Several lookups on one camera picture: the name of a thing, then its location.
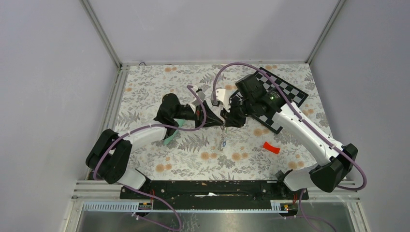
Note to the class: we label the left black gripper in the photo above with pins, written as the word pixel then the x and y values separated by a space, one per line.
pixel 212 120

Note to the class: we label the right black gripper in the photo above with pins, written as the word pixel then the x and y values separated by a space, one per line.
pixel 230 120

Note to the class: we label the metal key holder plate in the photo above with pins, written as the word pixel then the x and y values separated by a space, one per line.
pixel 223 142

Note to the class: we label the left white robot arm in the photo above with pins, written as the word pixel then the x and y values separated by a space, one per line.
pixel 110 155

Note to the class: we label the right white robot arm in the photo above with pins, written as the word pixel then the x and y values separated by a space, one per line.
pixel 334 160

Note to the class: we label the mint green plastic stick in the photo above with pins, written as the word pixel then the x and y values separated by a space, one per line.
pixel 180 122

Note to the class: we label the floral patterned table mat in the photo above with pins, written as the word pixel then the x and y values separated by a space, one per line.
pixel 194 155

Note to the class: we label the red curved plastic piece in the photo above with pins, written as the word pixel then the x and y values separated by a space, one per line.
pixel 271 148

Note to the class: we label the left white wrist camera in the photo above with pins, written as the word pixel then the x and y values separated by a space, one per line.
pixel 198 97

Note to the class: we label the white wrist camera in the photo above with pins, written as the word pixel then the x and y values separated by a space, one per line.
pixel 198 97
pixel 220 96

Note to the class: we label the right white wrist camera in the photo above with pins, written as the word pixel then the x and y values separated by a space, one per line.
pixel 220 96

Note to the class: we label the white slotted cable duct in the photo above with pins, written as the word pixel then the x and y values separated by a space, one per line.
pixel 253 206

